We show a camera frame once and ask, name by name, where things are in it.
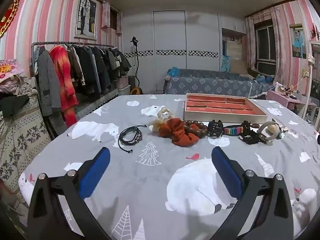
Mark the couple wall photo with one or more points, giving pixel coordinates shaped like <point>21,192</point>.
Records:
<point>297,41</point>

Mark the white wardrobe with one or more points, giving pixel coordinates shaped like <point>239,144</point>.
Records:
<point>170,35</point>

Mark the pink paper decoration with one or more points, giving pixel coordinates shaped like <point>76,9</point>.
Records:
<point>10,68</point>

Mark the framed wedding wall poster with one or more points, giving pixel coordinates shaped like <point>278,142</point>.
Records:
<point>86,17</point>

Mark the grey quilted coat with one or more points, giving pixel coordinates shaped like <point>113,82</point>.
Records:
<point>47,85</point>

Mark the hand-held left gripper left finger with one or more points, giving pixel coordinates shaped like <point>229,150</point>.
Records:
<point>96,170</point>

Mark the blue cushion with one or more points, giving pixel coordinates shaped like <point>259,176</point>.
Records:
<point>173,72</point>

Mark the red flower wall ornament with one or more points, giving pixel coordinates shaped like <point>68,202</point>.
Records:
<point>315,31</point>

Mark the cream and teal hair clip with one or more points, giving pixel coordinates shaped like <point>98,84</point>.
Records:
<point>272,131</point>

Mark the short pink curtain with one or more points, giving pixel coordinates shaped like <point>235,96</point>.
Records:
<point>105,13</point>
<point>119,22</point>

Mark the grey floral cloth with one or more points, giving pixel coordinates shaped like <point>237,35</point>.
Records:
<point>20,135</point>

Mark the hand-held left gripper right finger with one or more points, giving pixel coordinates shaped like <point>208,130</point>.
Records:
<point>226,172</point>

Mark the pink desk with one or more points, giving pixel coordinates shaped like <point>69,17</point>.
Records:
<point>277,97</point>

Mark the orange scrunchie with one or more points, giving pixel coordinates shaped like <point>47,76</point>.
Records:
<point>175,130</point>

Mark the orange red coat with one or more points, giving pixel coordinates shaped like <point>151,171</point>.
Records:
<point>65,80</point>

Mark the blue plush toy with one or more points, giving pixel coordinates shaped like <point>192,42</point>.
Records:
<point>263,78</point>

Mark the black hair claw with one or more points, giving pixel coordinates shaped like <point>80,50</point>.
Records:
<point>215,129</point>

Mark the garment steamer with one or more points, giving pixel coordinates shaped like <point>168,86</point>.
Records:
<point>136,80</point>

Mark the white standing frame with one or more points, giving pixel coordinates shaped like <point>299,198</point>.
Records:
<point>310,80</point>

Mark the pile of clothes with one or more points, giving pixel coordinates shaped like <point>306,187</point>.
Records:
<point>12,95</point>

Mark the small brown ornament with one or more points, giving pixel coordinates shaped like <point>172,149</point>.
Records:
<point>255,125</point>

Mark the metal clothes rack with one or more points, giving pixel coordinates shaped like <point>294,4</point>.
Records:
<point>75,43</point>

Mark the grey polar bear bedsheet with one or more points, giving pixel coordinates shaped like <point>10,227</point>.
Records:
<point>155,180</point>

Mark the small high window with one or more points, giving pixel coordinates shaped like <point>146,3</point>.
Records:
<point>113,18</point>

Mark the sofa with blue patterned cover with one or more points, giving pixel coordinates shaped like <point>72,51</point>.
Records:
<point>212,86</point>

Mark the large window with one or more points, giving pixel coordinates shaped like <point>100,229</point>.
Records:
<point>265,45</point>

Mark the pink floral curtain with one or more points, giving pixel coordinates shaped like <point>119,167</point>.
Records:
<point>278,45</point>
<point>250,42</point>

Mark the hanging blue and cream cloths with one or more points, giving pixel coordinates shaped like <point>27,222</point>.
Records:
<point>231,55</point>

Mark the stacked plastic storage boxes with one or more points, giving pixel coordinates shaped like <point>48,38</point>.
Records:
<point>123,86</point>

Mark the row of dark jackets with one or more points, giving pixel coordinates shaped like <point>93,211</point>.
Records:
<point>97,70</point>

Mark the black scrunchie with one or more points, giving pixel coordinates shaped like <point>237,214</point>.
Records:
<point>250,138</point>

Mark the red lined jewelry tray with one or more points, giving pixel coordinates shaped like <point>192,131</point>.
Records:
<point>225,103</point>

